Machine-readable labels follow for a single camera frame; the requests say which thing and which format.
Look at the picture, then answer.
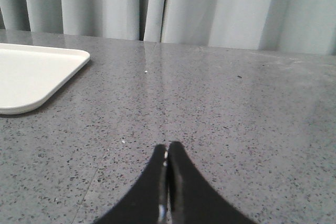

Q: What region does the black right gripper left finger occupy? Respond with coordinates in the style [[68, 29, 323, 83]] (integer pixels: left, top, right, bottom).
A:
[[95, 144, 168, 223]]

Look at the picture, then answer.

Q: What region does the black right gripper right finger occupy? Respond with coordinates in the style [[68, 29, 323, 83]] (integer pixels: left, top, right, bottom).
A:
[[168, 141, 254, 223]]

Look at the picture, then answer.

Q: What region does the grey pleated curtain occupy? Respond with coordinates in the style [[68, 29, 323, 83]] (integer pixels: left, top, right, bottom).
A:
[[1, 0, 335, 55]]

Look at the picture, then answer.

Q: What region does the cream rectangular plastic tray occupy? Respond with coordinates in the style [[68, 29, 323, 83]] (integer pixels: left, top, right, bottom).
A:
[[1, 43, 90, 115]]

